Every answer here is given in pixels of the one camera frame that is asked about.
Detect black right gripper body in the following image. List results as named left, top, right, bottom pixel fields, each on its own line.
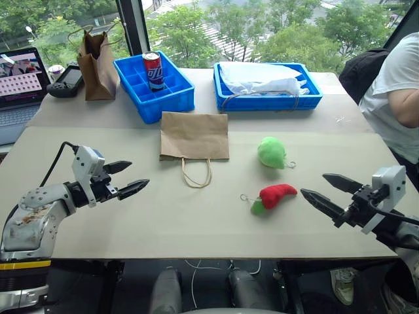
left=340, top=184, right=391, bottom=228

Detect green plush toy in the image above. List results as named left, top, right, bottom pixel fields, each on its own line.
left=257, top=136, right=298, bottom=171

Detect blue shallow crate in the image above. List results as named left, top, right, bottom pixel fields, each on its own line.
left=213, top=61, right=325, bottom=113

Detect blue compartment crate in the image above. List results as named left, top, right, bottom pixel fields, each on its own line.
left=112, top=50, right=196, bottom=126

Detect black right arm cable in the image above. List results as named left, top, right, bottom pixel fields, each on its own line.
left=369, top=198, right=419, bottom=227

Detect black handheld controller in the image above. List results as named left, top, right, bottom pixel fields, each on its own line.
left=46, top=64, right=84, bottom=99

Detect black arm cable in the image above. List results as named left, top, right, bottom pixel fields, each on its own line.
left=369, top=198, right=419, bottom=227
left=39, top=141, right=81, bottom=189

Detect open laptop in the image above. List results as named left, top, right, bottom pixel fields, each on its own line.
left=0, top=46, right=50, bottom=147

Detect red soda can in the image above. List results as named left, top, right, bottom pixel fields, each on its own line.
left=141, top=51, right=166, bottom=93

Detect red chili plush toy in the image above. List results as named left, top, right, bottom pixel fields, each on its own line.
left=240, top=183, right=299, bottom=217

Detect white cup purple lid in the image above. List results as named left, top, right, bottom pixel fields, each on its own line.
left=48, top=64, right=65, bottom=84

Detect white plastic bag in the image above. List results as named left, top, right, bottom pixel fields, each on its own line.
left=218, top=61, right=310, bottom=97

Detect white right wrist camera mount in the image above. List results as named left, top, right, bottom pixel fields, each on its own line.
left=361, top=165, right=407, bottom=234

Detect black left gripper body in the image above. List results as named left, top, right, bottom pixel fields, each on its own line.
left=90, top=165, right=120, bottom=203

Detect flat brown paper bag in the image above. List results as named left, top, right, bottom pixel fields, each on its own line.
left=158, top=111, right=230, bottom=189

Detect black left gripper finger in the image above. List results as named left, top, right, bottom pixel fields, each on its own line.
left=117, top=178, right=151, bottom=201
left=103, top=160, right=133, bottom=175

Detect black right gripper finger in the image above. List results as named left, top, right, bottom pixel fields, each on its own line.
left=299, top=188, right=348, bottom=229
left=321, top=173, right=364, bottom=195

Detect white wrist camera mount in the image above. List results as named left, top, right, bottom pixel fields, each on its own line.
left=361, top=165, right=407, bottom=234
left=71, top=145, right=106, bottom=207

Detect beige sneaker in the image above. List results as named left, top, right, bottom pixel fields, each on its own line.
left=329, top=267, right=356, bottom=307

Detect dark rounded grey shape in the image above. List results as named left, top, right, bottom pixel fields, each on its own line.
left=149, top=266, right=183, bottom=314
left=227, top=269, right=266, bottom=311

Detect black window frame post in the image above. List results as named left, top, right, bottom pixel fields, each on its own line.
left=115, top=0, right=152, bottom=57

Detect white cable under table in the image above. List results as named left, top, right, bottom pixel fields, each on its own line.
left=184, top=259, right=263, bottom=309

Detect person in white shirt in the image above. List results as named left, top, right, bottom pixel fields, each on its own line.
left=357, top=31, right=419, bottom=165

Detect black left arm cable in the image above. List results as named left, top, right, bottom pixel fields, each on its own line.
left=39, top=141, right=81, bottom=189

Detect black backpack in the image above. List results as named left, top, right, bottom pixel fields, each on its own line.
left=338, top=48, right=391, bottom=106

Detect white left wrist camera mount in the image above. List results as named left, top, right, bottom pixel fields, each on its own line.
left=71, top=145, right=106, bottom=207

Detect standing brown paper bag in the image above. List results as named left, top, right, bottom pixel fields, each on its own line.
left=67, top=23, right=127, bottom=102

